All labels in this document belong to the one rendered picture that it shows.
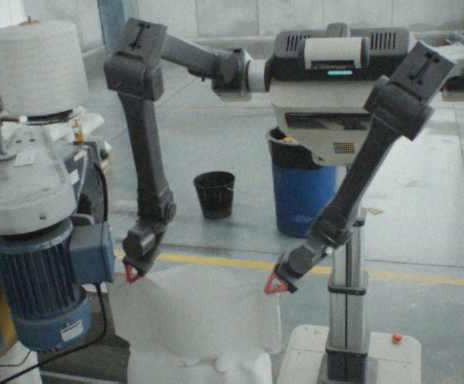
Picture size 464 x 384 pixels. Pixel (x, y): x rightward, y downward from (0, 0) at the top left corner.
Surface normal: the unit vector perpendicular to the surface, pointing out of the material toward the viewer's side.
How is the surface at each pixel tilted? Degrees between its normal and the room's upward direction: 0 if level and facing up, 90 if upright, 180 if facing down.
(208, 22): 90
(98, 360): 90
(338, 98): 40
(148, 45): 48
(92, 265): 90
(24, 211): 90
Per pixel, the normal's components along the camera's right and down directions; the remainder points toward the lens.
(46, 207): 0.66, 0.28
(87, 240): -0.09, -0.91
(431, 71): -0.30, -0.07
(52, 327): 0.31, 0.40
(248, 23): -0.28, 0.41
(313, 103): -0.24, -0.44
